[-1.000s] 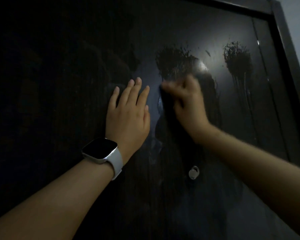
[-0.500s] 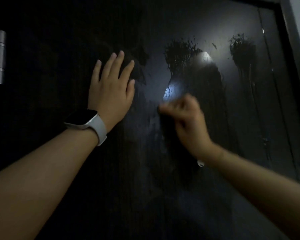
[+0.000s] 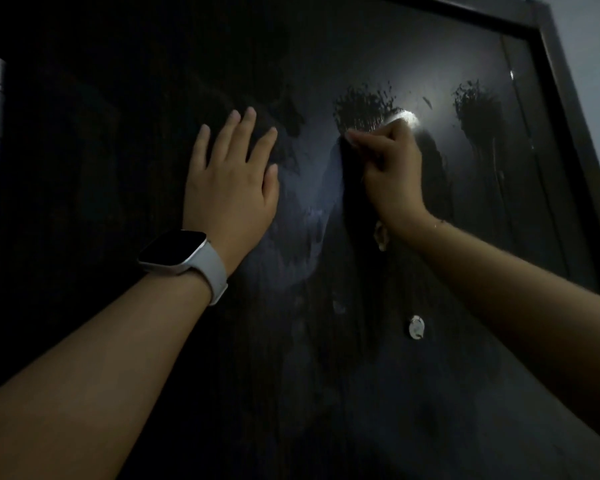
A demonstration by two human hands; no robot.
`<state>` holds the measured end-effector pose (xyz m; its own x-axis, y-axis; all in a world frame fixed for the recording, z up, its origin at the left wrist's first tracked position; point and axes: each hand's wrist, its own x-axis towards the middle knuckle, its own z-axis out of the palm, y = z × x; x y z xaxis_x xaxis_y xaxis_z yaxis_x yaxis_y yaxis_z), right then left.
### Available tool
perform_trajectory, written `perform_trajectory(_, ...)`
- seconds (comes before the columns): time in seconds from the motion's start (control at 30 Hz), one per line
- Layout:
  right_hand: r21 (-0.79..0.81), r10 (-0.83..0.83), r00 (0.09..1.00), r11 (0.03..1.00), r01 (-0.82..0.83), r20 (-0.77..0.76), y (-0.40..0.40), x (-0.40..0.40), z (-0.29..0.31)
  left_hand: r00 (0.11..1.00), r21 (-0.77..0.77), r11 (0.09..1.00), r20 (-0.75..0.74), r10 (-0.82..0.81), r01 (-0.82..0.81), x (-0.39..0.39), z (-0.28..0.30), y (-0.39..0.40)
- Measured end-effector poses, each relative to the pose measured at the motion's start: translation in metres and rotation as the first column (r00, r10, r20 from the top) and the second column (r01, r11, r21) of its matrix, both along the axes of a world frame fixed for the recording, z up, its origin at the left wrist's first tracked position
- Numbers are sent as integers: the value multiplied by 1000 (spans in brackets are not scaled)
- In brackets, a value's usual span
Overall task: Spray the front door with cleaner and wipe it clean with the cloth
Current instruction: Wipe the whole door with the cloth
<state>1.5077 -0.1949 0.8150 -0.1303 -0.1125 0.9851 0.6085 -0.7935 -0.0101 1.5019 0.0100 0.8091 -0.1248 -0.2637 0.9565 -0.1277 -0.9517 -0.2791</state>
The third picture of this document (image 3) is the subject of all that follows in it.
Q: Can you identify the person's right hand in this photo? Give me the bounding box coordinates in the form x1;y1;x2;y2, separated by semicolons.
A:
344;119;431;236

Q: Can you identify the person's left hand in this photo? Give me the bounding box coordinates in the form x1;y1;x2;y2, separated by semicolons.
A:
183;107;281;276

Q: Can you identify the white cleaning cloth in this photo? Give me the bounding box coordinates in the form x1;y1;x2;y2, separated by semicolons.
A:
378;109;424;141

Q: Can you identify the person's left forearm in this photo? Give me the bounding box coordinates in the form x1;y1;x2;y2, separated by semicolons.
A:
0;269;215;480

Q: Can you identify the person's right forearm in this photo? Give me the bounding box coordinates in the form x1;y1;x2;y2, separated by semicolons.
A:
392;211;600;448

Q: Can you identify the dark glossy door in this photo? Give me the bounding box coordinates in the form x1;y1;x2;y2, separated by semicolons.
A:
0;0;600;480

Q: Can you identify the white smartwatch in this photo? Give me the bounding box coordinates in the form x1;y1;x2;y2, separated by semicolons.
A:
137;230;230;307

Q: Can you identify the dark metal door frame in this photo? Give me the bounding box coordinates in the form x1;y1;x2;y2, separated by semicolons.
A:
370;0;600;300

